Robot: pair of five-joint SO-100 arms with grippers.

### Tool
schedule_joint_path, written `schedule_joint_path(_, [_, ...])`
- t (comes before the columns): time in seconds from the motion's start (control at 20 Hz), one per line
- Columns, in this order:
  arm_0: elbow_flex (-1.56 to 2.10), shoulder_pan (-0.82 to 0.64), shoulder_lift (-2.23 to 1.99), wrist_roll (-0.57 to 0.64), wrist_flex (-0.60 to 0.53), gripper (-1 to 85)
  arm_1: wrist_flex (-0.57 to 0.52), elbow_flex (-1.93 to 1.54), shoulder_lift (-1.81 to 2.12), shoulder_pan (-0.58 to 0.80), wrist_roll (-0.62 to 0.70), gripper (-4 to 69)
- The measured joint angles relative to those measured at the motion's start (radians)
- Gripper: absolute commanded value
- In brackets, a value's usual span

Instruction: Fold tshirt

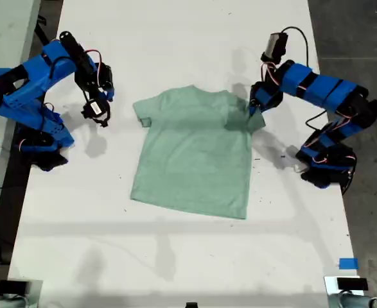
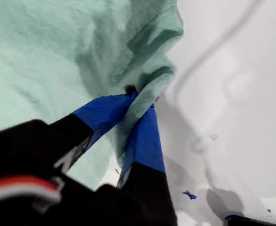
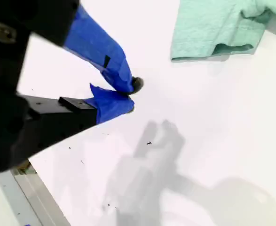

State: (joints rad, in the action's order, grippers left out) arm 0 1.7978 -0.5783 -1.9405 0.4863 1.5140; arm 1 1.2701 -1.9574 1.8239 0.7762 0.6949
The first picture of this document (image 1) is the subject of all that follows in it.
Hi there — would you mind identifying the pale grey side table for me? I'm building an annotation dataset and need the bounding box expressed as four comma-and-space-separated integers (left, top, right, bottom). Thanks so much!
0, 0, 42, 254

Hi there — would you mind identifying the grey metal tube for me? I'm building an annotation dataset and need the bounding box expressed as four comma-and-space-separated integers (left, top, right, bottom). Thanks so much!
338, 293, 377, 308
0, 296, 28, 308

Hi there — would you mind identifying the long blue tape strip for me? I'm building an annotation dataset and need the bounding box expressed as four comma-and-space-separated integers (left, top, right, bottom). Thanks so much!
0, 67, 22, 80

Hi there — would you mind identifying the silver metal plate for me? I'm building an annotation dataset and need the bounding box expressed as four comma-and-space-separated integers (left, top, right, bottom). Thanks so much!
323, 275, 365, 308
6, 278, 44, 308

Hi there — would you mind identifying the small black box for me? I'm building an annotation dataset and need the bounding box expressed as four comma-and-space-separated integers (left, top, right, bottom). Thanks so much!
0, 280, 29, 295
337, 277, 369, 291

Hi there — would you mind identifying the black camera box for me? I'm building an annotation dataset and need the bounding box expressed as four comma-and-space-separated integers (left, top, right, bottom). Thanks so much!
260, 31, 288, 60
80, 98, 111, 128

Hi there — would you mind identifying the black stand leg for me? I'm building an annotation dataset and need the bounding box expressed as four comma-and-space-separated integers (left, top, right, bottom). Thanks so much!
33, 14, 55, 57

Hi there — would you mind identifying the black camera cable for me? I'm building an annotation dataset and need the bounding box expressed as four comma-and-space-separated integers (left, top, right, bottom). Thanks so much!
279, 26, 329, 131

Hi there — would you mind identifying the pale green T-shirt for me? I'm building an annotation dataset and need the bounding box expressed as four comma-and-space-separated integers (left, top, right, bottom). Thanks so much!
129, 84, 267, 221

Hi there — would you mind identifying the square blue tape piece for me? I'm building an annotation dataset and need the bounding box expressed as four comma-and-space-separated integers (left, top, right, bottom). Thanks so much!
338, 257, 359, 270

